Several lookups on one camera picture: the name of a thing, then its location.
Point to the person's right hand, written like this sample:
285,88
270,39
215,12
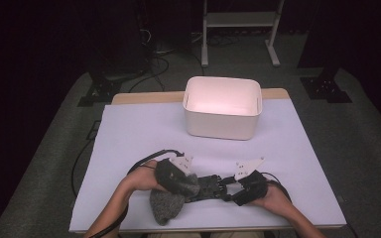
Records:
278,201

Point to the white metal stand frame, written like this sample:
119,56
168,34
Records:
241,19

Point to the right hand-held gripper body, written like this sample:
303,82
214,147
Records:
254,188

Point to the pale lilac table mat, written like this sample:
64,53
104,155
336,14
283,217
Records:
205,148

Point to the wooden table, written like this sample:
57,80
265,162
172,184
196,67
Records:
145,97

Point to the black stand base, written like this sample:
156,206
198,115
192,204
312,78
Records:
325,89
101,92

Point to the white plastic bin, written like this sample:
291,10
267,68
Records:
221,125

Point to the grey cloth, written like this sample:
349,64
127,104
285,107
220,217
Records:
165,206

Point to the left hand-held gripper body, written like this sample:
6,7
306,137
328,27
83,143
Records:
167,175

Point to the person's left hand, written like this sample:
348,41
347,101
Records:
142,180

